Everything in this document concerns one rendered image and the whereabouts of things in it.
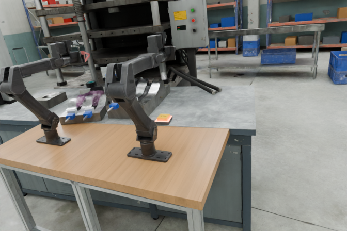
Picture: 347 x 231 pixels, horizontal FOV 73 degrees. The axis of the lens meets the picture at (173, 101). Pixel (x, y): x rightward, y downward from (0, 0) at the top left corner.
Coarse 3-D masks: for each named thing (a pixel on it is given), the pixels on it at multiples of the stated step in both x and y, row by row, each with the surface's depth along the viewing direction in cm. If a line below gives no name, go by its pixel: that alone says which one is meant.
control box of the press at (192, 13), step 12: (180, 0) 194; (192, 0) 190; (204, 0) 195; (168, 12) 199; (180, 12) 196; (192, 12) 194; (204, 12) 195; (180, 24) 200; (192, 24) 197; (204, 24) 196; (180, 36) 204; (192, 36) 201; (204, 36) 198; (180, 48) 209; (192, 48) 207; (192, 60) 214; (192, 72) 218; (192, 84) 223
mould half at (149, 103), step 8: (160, 80) 170; (136, 88) 166; (144, 88) 164; (152, 88) 162; (160, 88) 164; (168, 88) 180; (136, 96) 157; (152, 96) 154; (144, 104) 140; (152, 104) 151; (112, 112) 147; (120, 112) 145
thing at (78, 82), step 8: (176, 64) 284; (88, 72) 300; (144, 72) 265; (152, 72) 260; (72, 80) 267; (80, 80) 262; (88, 80) 258; (152, 80) 228; (176, 80) 225; (56, 88) 246
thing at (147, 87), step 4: (136, 80) 173; (140, 80) 172; (144, 80) 173; (148, 80) 169; (136, 84) 174; (148, 84) 169; (148, 88) 164; (144, 92) 161; (140, 96) 157; (144, 96) 157
